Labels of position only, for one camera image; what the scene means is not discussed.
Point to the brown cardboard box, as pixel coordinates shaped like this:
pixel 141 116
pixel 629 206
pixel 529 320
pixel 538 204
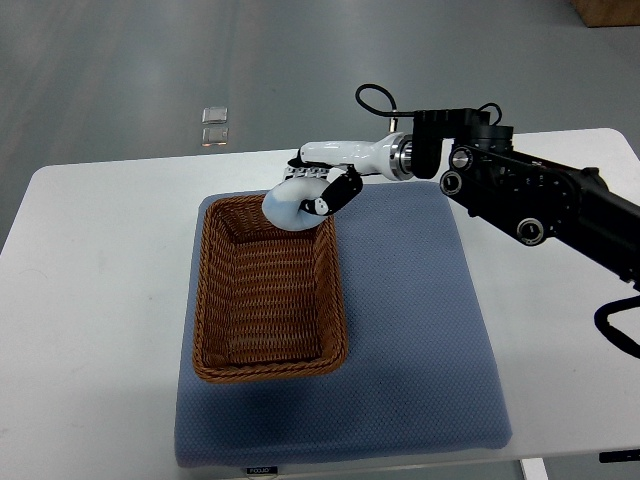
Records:
pixel 607 13

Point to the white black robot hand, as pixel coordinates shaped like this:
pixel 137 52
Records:
pixel 340 166

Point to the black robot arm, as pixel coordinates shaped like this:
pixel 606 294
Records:
pixel 528 198

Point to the brown wicker basket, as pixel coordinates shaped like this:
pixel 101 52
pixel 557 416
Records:
pixel 269 303

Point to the upper silver floor plate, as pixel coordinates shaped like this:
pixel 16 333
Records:
pixel 214 115

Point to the blue textured mat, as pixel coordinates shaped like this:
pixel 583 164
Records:
pixel 419 376

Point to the light blue plush toy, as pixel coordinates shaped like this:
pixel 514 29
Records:
pixel 282 204

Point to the silver floor plate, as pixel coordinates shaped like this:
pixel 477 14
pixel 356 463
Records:
pixel 214 136
pixel 214 115

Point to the white table leg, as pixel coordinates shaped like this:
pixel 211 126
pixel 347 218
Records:
pixel 533 469

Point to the lower silver floor plate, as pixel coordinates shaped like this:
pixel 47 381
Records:
pixel 214 136

